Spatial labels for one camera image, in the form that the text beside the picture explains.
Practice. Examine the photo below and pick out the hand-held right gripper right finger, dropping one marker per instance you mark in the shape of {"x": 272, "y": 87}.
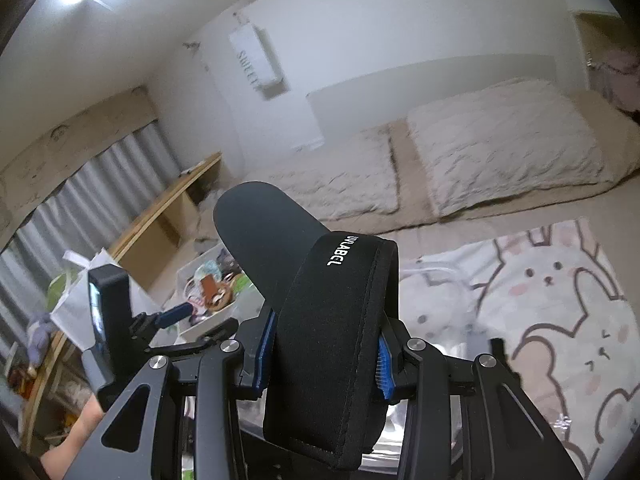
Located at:
{"x": 385, "y": 370}

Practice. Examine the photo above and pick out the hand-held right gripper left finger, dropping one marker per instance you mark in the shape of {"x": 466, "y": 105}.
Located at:
{"x": 265, "y": 355}

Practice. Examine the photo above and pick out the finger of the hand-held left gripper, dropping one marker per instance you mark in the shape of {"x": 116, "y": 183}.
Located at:
{"x": 175, "y": 312}
{"x": 210, "y": 334}

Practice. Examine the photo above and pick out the dark blue bag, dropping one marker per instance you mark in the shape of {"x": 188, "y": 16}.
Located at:
{"x": 325, "y": 335}

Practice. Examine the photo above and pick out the person's left forearm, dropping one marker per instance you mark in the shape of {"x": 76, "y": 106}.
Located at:
{"x": 70, "y": 440}

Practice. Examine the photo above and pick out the white cardboard box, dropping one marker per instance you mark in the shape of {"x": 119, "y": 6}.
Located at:
{"x": 210, "y": 329}

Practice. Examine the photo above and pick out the white tote bag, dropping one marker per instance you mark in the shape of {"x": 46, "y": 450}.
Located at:
{"x": 70, "y": 310}

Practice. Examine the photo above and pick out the brown leather pouch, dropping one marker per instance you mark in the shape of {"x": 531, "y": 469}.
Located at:
{"x": 210, "y": 290}

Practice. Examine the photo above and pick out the purple plush toy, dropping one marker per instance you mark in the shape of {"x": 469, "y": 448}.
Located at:
{"x": 40, "y": 332}

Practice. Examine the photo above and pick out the grey curtain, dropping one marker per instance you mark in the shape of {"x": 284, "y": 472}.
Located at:
{"x": 75, "y": 200}

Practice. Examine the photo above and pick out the beige bed sheet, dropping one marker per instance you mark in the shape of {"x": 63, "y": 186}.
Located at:
{"x": 415, "y": 230}

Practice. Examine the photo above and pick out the bunny printed blanket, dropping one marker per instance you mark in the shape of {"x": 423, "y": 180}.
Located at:
{"x": 550, "y": 310}

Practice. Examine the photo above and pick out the small fluffy beige pillow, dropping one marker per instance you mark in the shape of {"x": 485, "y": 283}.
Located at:
{"x": 330, "y": 180}

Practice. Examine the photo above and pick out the beige curtain valance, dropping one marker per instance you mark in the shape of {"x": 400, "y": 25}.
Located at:
{"x": 60, "y": 135}

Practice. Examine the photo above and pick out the large fluffy beige pillow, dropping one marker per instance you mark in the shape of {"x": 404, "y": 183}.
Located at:
{"x": 500, "y": 145}

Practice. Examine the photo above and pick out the hanging white paper bag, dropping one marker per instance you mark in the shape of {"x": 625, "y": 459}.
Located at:
{"x": 257, "y": 60}

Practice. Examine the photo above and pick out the white headboard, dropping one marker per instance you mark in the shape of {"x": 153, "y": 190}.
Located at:
{"x": 400, "y": 90}

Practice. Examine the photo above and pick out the pile of clothes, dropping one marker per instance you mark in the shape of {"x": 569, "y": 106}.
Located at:
{"x": 617, "y": 75}

